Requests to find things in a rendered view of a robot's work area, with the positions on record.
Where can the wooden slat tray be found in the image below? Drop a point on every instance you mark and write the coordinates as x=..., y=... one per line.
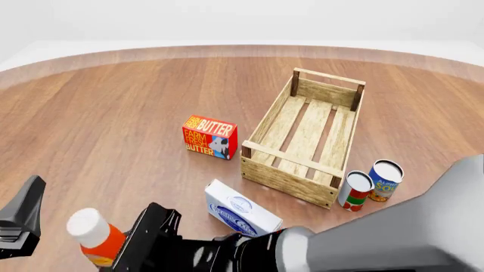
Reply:
x=302, y=141

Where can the red butter box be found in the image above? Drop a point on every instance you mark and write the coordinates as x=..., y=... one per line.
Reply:
x=210, y=140

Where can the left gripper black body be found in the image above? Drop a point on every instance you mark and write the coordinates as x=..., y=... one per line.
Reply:
x=17, y=241

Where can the tomato tin with red label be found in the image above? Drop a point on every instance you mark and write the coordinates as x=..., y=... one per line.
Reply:
x=355, y=191

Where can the ketchup bottle with white cap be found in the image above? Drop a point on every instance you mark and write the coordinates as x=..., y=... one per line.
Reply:
x=96, y=236

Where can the white cream cheese box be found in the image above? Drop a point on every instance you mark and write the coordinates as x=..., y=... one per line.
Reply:
x=242, y=211

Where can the silver-grey right robot arm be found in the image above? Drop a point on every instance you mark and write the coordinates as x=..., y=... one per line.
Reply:
x=378, y=241

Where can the blue alphabet soup tin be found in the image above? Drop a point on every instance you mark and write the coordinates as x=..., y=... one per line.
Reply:
x=385, y=181

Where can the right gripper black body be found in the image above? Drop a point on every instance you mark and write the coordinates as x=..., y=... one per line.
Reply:
x=145, y=241

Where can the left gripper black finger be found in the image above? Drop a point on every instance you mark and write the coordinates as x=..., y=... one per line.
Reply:
x=30, y=201

